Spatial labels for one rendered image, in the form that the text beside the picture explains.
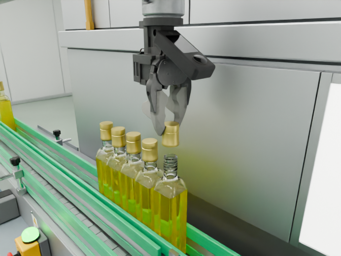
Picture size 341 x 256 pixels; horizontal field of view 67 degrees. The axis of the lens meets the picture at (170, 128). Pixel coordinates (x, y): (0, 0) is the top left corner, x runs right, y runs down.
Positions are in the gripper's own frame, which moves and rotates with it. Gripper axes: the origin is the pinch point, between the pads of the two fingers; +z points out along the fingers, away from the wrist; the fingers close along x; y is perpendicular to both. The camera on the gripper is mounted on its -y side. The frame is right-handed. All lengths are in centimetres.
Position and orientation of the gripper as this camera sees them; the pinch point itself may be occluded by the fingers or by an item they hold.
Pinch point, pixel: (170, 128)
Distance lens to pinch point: 51.1
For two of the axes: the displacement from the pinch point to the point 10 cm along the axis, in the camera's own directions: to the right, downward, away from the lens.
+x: -7.6, 2.1, -6.1
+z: 0.0, 9.4, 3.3
